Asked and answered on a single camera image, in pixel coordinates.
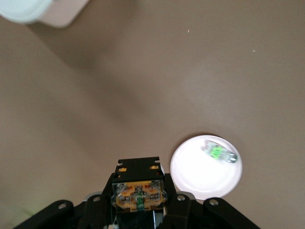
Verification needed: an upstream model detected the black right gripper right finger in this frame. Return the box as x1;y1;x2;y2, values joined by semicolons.
159;173;260;229

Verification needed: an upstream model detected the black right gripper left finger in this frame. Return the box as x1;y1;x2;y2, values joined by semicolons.
13;173;115;229

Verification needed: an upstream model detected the orange and black switch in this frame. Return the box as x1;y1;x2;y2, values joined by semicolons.
111;156;166;229

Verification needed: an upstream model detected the pale pink round plate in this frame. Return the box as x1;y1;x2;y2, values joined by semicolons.
170;133;243;200

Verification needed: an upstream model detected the white lidded storage box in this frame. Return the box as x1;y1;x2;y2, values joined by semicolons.
0;0;91;28

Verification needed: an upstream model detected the green and white switch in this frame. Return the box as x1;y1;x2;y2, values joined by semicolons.
201;140;239;165

